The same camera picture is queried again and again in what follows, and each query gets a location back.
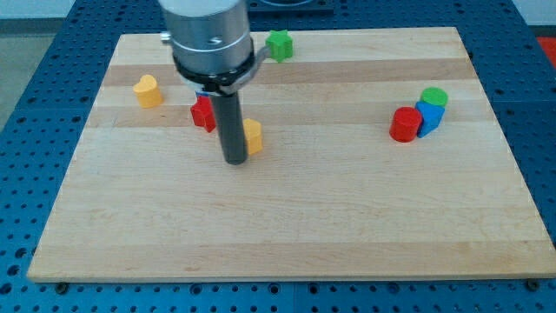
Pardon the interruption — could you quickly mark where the blue perforated table plate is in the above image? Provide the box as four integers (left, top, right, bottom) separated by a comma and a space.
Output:
1, 0, 555, 312

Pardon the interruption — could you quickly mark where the red cylinder block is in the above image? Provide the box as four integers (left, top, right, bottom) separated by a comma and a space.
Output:
389, 107, 422, 143

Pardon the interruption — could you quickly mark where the yellow heart block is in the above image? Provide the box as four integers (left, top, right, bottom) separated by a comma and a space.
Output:
133, 74, 164, 109

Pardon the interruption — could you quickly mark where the yellow hexagon block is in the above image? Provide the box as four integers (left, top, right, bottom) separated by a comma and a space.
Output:
243, 118, 263, 156

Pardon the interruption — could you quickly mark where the red star block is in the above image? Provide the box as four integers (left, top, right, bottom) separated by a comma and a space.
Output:
190, 96, 216, 133

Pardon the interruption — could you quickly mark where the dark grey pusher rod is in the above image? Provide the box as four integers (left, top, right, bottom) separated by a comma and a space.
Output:
210, 93, 248, 165

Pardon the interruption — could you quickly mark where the light wooden board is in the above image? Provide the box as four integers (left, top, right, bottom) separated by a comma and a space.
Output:
28, 27, 555, 283

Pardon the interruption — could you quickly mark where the green star block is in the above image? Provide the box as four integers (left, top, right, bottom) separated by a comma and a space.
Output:
265, 30, 294, 63

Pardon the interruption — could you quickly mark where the green cylinder block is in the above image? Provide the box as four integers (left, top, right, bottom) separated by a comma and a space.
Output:
420, 87, 448, 107

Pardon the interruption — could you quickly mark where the blue triangle block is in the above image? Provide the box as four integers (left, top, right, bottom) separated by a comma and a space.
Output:
414, 102, 446, 138

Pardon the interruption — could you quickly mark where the red object at edge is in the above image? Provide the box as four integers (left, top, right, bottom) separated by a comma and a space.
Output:
536, 37, 556, 67

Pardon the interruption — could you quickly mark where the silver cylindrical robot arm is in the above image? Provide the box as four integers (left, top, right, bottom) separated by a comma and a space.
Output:
159, 0, 271, 96

